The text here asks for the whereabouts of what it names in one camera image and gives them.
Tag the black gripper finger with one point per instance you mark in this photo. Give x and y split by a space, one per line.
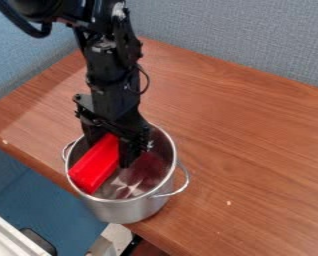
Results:
131 149
93 131

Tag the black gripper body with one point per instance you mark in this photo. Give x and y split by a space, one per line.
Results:
112 79

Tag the red plastic block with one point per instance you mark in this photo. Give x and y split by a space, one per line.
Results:
96 164

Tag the metal pot with handle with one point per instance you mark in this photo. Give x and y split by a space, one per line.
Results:
136 191

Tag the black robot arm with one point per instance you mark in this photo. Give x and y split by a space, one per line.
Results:
88 17

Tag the black object under table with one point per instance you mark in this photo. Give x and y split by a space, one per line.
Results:
37 239

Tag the white appliance at bottom left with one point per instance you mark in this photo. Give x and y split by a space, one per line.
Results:
14 244

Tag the grey metal table frame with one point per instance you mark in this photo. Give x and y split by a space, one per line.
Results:
115 242

